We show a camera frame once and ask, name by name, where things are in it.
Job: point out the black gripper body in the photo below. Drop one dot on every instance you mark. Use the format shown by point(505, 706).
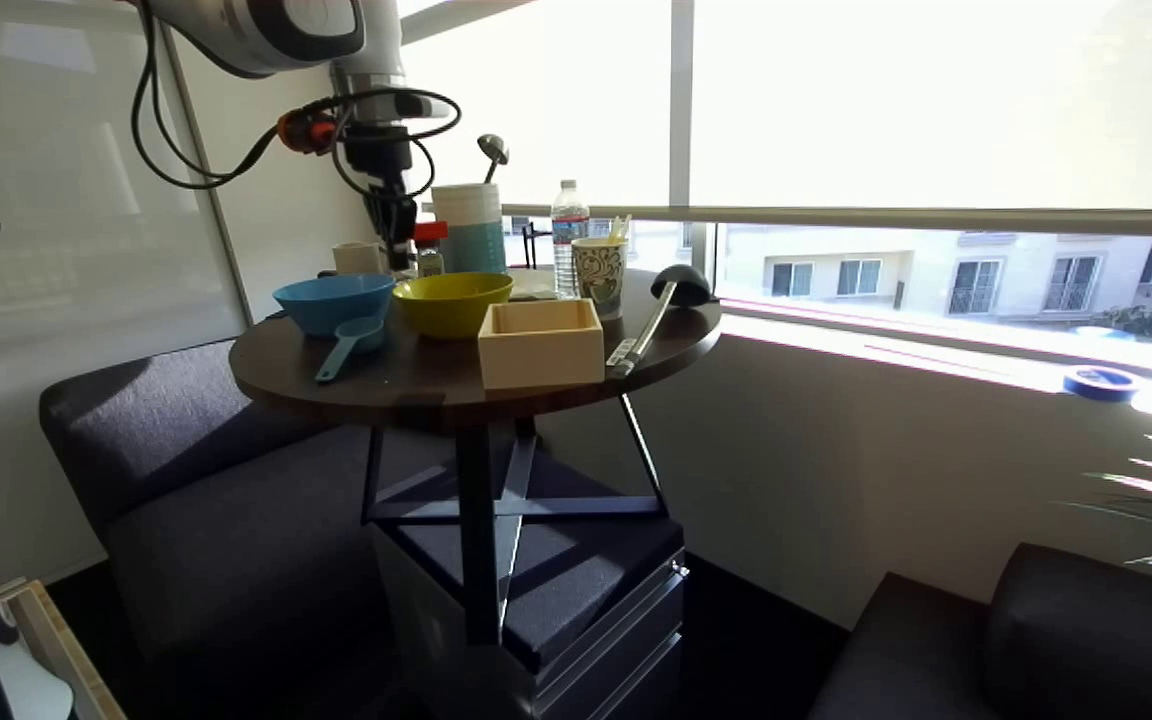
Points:
point(377, 145)

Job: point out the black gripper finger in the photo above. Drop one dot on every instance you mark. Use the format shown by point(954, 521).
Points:
point(392, 251)
point(409, 240)

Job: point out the teal measuring cup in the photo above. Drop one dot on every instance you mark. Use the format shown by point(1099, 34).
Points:
point(348, 342)

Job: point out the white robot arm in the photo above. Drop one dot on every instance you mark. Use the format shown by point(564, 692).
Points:
point(353, 42)

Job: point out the cream ceramic cup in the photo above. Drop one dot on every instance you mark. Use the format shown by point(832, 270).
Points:
point(361, 262)

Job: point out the yellow plastic bowl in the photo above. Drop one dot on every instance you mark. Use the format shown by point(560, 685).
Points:
point(449, 304)

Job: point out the blue plastic bowl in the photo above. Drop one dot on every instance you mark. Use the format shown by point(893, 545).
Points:
point(329, 302)

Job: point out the metal spoon in canister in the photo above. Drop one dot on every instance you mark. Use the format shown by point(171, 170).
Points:
point(494, 154)

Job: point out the patterned paper cup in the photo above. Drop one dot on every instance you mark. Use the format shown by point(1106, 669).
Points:
point(602, 264)

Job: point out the red lidded jar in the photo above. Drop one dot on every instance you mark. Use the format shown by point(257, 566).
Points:
point(429, 240)

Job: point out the white and teal canister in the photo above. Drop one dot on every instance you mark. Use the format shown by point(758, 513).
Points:
point(472, 224)

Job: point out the light wooden box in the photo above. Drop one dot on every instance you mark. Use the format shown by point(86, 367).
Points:
point(542, 346)

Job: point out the clear water bottle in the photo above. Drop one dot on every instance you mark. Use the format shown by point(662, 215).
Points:
point(571, 222)

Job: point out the round dark wooden table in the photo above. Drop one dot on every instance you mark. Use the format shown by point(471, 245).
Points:
point(436, 386)

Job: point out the black ladle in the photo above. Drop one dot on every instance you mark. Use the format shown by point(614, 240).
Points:
point(678, 287)

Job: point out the dark grey sofa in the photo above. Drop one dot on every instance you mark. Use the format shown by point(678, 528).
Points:
point(235, 538)

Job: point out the blue drawer cabinet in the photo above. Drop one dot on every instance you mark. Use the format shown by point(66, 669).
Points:
point(591, 601)

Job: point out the blue tape roll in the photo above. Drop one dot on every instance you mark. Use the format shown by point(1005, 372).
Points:
point(1099, 386)

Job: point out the black armchair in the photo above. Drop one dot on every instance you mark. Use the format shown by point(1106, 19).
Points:
point(1063, 636)

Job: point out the wooden frame board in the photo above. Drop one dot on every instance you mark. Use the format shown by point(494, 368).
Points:
point(58, 650)

